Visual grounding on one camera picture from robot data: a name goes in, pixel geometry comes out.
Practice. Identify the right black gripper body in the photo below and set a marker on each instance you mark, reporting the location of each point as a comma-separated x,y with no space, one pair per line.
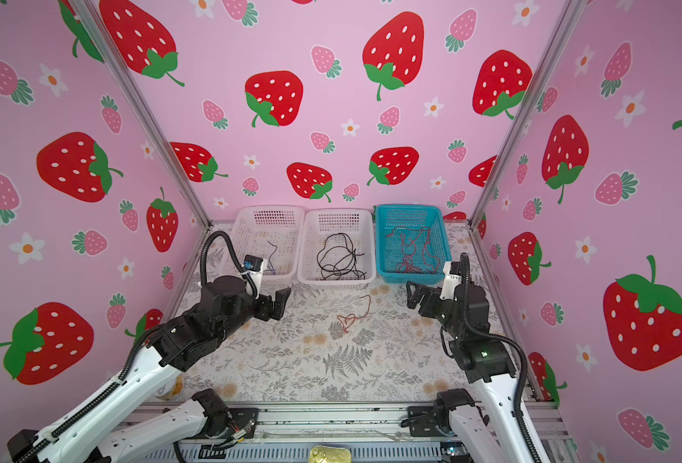
434,303

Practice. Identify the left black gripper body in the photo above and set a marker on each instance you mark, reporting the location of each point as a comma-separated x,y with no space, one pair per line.
247,310

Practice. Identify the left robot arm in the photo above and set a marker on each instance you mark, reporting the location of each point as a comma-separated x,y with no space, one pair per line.
88,433

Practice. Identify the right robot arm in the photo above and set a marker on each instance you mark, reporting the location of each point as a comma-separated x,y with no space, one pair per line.
485,370

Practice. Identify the teal plastic basket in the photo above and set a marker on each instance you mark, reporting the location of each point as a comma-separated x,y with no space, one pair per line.
411,244

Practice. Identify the left white plastic basket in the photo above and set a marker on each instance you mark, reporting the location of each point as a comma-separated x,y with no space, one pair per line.
273,234

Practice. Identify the white plastic basket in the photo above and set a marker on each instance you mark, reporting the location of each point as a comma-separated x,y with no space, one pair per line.
337,249
273,234

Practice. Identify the middle white plastic basket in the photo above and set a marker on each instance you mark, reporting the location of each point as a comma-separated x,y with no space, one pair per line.
337,249

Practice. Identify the floral table cloth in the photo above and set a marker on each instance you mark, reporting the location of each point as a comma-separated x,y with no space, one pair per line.
361,344

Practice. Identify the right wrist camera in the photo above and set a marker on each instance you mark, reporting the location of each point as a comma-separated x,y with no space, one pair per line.
452,279

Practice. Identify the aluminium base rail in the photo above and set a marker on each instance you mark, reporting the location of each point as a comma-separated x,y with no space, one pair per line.
371,431

